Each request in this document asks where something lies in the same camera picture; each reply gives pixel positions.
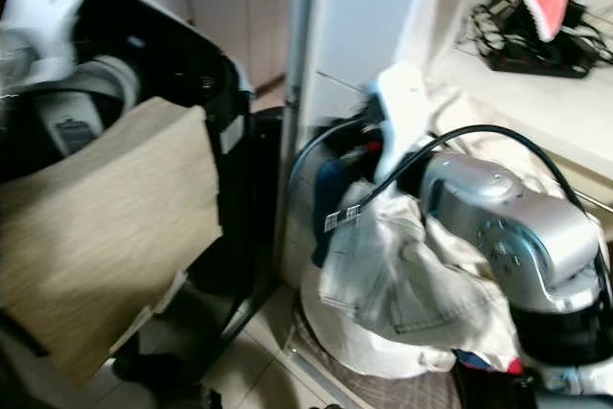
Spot beige woven cloth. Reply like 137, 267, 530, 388
0, 96, 224, 388

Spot light blue denim jeans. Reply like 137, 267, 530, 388
318, 177, 523, 337

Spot black washing machine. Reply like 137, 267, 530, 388
0, 0, 288, 409

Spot dark blue garment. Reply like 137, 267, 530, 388
312, 155, 375, 268

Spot brown woven laundry basket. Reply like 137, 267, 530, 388
287, 318, 465, 409

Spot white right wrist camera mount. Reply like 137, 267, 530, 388
372, 59, 434, 190

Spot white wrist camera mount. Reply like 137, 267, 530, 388
0, 0, 95, 86
372, 59, 434, 190

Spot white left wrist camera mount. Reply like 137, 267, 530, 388
0, 0, 95, 86

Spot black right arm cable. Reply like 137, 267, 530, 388
287, 114, 597, 228

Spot black power strip with cables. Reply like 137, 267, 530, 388
458, 0, 613, 80

